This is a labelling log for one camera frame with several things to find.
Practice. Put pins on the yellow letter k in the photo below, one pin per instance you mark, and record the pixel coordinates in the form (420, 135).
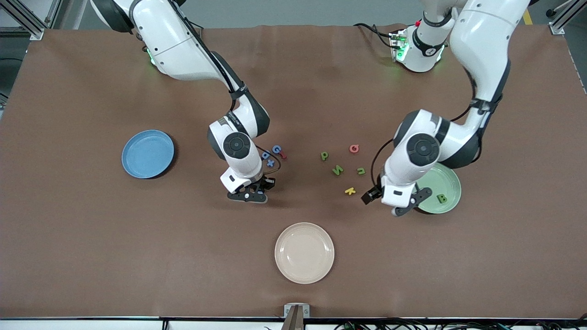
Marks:
(349, 191)

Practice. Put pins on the green letter B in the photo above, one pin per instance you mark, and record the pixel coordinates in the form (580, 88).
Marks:
(440, 198)

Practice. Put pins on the blue letter G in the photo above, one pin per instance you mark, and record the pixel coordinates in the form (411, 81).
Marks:
(274, 149)

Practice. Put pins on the green letter N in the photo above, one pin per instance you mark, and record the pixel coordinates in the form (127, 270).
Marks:
(338, 170)

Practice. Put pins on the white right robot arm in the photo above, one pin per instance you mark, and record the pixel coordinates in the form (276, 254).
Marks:
(183, 50)

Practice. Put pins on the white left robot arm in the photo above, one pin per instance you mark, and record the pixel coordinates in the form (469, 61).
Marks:
(486, 41)

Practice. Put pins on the green plate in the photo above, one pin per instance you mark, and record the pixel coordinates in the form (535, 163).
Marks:
(447, 183)

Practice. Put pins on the pink letter Q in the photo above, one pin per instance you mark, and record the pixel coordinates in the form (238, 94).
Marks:
(354, 152)

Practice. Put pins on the beige plate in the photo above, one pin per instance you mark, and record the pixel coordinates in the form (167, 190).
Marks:
(304, 253)

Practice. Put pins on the blue plate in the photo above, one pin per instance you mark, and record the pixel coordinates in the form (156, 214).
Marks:
(146, 156)

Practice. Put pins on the brown table cloth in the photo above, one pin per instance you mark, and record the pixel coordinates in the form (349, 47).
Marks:
(91, 252)

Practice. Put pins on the grey metal camera bracket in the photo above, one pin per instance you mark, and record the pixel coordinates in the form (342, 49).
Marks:
(296, 316)

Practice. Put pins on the aluminium frame profile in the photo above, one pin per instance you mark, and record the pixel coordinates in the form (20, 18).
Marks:
(557, 28)
(27, 25)

